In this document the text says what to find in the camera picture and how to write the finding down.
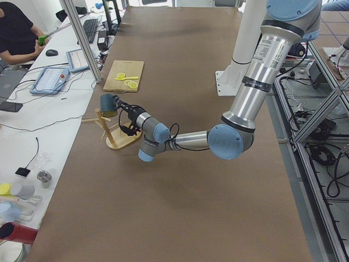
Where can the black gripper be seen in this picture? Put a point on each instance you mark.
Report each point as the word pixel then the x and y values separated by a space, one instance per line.
pixel 131 113

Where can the blue cup with handle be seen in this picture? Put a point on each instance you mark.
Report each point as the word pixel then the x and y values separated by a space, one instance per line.
pixel 108 105

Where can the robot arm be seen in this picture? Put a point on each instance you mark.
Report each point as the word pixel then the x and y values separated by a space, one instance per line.
pixel 285 24

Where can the wooden cup storage rack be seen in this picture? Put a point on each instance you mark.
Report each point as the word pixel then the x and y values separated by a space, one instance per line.
pixel 115 139

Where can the yellow cup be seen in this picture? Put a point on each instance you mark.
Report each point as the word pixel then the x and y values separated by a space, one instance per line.
pixel 5 188

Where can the light blue cup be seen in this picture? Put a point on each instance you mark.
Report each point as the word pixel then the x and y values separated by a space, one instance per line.
pixel 10 212

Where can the lemon slice on knife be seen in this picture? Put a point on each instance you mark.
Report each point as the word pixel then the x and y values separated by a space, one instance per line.
pixel 120 76

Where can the yellow plastic knife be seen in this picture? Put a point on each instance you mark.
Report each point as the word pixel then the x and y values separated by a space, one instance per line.
pixel 127 78

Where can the bamboo cutting board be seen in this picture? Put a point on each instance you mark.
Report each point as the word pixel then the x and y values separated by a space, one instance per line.
pixel 130 68

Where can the teach pendant far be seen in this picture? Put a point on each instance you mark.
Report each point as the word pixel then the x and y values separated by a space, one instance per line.
pixel 76 61

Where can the teach pendant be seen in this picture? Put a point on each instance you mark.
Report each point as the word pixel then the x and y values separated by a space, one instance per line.
pixel 50 81
pixel 76 61

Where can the black power adapter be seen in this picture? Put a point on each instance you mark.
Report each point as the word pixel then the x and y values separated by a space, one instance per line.
pixel 103 40

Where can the teach pendant near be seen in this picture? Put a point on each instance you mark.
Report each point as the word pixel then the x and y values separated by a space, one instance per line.
pixel 50 81

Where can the black keyboard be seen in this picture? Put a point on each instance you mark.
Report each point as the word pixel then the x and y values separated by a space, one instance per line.
pixel 90 29

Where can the black computer mouse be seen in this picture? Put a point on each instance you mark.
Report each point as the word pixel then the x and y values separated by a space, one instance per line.
pixel 51 52

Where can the black smartphone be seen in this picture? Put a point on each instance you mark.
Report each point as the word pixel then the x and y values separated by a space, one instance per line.
pixel 10 106

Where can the seated person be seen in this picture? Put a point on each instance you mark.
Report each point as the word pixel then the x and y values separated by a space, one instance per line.
pixel 19 36

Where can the red bottle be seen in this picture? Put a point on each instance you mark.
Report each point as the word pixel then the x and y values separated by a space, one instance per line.
pixel 18 233

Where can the aluminium frame post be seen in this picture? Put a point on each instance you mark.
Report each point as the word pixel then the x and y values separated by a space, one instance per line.
pixel 82 39

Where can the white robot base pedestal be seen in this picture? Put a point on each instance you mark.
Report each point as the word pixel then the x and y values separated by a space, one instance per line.
pixel 229 80

